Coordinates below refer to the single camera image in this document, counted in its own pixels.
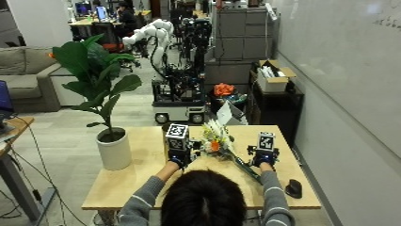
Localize cardboard box with papers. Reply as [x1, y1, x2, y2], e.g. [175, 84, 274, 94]
[254, 59, 298, 94]

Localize wooden side desk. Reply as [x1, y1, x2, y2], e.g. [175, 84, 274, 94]
[0, 116, 57, 222]

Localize black computer mouse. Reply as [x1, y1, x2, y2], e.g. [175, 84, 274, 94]
[284, 178, 303, 200]

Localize person's right hand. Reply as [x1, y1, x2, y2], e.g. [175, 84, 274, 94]
[246, 145, 280, 169]

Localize white marker cube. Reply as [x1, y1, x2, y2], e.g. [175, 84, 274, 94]
[255, 131, 276, 153]
[163, 122, 190, 152]

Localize wheeled black robot cart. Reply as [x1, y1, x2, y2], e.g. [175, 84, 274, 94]
[150, 64, 207, 125]

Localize wrapped flower bouquet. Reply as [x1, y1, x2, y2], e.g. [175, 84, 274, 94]
[199, 119, 263, 186]

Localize grey filing cabinets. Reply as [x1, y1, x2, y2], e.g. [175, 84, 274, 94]
[202, 7, 279, 86]

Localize orange bundle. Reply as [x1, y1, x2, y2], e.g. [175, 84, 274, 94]
[213, 82, 238, 98]

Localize white plant pot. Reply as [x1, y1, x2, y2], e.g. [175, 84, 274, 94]
[94, 126, 133, 171]

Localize computer monitor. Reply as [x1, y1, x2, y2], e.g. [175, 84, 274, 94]
[94, 5, 110, 22]

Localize green large-leaf plant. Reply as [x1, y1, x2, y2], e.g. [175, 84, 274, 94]
[51, 33, 143, 135]

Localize blue laptop screen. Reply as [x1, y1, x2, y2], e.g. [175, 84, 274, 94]
[0, 80, 14, 111]

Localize white paper bag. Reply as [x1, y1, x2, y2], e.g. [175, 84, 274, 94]
[215, 100, 247, 126]

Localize black cable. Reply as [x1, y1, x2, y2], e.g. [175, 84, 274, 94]
[7, 116, 91, 226]

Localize grey sofa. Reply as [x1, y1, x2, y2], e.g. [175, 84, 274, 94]
[0, 46, 86, 113]

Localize whiteboard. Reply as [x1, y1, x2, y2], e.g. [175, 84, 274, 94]
[272, 0, 401, 159]

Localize person's left hand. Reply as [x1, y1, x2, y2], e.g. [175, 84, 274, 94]
[166, 140, 203, 170]

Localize the person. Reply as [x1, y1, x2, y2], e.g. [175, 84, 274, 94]
[115, 160, 295, 226]

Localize black office chair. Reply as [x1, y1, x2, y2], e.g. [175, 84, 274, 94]
[90, 22, 142, 73]

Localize black cabinet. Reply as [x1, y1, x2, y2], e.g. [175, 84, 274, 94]
[247, 70, 306, 149]

